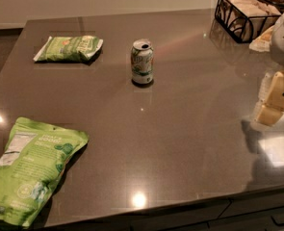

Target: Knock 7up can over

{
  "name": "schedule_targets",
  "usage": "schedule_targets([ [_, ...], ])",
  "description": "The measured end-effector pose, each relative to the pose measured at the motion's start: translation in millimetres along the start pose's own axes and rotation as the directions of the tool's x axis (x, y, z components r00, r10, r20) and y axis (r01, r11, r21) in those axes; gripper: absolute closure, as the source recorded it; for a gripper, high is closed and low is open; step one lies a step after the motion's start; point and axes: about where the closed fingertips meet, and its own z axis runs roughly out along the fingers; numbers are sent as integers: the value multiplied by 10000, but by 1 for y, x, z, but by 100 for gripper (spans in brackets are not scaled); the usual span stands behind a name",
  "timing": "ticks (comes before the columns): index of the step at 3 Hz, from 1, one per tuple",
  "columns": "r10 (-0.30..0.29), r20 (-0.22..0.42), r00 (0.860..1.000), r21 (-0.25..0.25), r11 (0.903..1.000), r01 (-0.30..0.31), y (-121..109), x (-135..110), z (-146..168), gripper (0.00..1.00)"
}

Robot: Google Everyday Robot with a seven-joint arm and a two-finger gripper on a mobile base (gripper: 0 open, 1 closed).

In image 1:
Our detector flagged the black wire napkin basket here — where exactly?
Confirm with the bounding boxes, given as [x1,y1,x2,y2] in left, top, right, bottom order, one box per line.
[214,0,283,44]

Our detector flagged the cream snack packet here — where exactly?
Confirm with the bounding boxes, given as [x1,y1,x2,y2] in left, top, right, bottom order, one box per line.
[249,26,273,52]

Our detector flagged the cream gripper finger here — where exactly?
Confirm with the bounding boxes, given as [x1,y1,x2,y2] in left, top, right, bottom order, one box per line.
[255,69,284,126]

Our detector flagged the small green chip bag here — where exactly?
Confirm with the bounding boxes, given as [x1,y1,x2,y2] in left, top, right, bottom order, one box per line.
[34,36,103,63]

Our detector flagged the dark cabinet drawer front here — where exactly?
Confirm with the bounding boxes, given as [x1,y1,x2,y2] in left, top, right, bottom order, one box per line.
[128,190,284,231]

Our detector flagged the large green snack pouch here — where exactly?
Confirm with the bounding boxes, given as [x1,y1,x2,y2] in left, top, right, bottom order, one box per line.
[0,117,89,228]

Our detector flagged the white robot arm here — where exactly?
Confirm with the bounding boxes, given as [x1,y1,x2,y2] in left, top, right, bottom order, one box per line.
[254,13,284,127]

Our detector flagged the green white 7up can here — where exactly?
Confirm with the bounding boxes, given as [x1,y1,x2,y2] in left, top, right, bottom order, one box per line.
[131,38,154,85]

